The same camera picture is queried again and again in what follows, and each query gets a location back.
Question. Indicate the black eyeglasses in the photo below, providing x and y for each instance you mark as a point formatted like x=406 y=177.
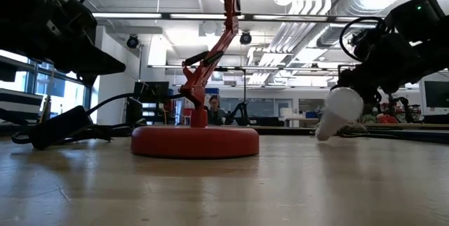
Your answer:
x=354 y=129

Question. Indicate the long ceiling light bar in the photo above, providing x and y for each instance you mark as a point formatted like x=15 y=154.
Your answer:
x=140 y=15

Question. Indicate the red desk lamp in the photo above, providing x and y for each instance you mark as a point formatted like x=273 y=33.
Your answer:
x=194 y=141

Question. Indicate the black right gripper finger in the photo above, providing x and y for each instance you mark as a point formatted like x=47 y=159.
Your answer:
x=368 y=91

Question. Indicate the person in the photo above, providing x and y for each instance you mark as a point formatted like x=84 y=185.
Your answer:
x=214 y=112

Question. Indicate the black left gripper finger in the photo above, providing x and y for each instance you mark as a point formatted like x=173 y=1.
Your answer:
x=94 y=62

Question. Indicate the white lightbulb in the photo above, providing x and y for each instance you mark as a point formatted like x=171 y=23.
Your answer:
x=342 y=108

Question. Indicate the black monitor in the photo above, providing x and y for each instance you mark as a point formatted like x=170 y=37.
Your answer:
x=151 y=92
x=436 y=94

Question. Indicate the blue storage bin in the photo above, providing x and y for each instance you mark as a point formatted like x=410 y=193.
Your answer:
x=311 y=114

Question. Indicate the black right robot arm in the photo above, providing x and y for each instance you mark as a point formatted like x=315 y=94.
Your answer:
x=421 y=19

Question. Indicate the black background robot arm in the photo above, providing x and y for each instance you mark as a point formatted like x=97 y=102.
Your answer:
x=242 y=113
x=403 y=106

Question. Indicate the ribbed silver ventilation duct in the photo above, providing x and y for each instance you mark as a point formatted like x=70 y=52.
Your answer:
x=329 y=34

